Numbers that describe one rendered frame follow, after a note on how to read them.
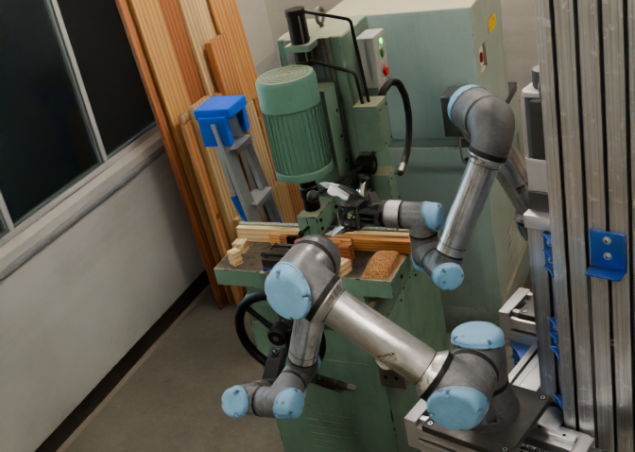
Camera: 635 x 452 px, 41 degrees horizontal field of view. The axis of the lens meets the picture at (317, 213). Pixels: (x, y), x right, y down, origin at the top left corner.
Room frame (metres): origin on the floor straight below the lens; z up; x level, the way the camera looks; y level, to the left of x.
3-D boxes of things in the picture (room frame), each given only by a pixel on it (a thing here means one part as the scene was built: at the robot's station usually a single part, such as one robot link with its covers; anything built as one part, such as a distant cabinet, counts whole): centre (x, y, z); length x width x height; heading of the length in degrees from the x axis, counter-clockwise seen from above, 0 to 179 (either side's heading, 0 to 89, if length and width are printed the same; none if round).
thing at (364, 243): (2.28, -0.07, 0.92); 0.54 x 0.02 x 0.04; 61
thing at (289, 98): (2.33, 0.01, 1.32); 0.18 x 0.18 x 0.31
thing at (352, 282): (2.24, 0.07, 0.87); 0.61 x 0.30 x 0.06; 61
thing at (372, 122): (2.44, -0.23, 1.23); 0.09 x 0.08 x 0.15; 151
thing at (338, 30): (2.58, -0.13, 1.16); 0.22 x 0.22 x 0.72; 61
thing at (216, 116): (3.17, 0.24, 0.58); 0.27 x 0.25 x 1.16; 64
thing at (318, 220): (2.35, 0.00, 0.99); 0.14 x 0.07 x 0.09; 151
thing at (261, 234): (2.35, 0.01, 0.93); 0.60 x 0.02 x 0.05; 61
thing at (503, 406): (1.53, -0.29, 0.87); 0.15 x 0.15 x 0.10
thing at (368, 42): (2.54, -0.27, 1.40); 0.10 x 0.06 x 0.16; 151
